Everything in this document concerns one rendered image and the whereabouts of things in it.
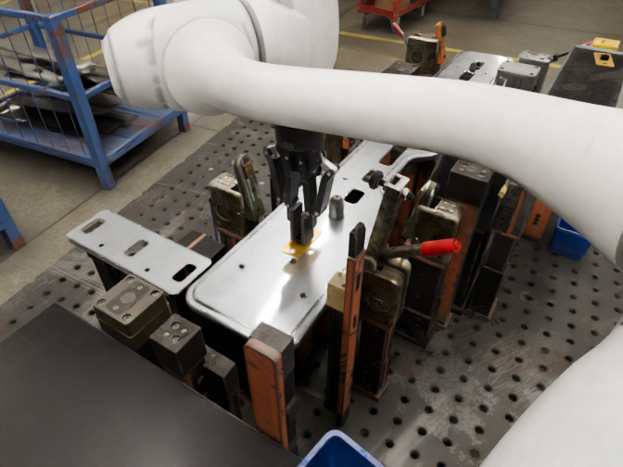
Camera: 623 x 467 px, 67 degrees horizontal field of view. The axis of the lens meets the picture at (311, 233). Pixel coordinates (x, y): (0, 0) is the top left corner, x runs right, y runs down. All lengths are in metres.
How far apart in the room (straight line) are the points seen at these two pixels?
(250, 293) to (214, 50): 0.43
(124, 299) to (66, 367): 0.12
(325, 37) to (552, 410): 0.48
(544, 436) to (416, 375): 0.81
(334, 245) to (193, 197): 0.75
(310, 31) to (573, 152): 0.36
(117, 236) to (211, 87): 0.54
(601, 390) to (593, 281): 1.15
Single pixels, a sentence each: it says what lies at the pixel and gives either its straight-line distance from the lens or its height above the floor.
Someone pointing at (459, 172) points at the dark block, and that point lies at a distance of 0.90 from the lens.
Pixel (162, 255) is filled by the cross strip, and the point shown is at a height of 1.00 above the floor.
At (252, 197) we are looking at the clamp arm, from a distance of 0.94.
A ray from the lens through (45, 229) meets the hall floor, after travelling 2.82.
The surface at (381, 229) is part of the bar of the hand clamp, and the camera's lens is 0.71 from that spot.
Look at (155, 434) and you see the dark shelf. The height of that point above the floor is 1.03.
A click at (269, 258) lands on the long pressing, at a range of 0.86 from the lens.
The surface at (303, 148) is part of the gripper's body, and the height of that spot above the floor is 1.24.
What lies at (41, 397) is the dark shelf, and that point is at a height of 1.03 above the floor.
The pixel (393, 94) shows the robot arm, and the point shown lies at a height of 1.43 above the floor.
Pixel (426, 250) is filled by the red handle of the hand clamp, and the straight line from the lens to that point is 0.71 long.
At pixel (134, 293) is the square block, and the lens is 0.76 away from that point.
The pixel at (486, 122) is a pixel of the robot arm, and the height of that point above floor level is 1.42.
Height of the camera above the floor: 1.59
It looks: 41 degrees down
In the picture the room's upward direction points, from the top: straight up
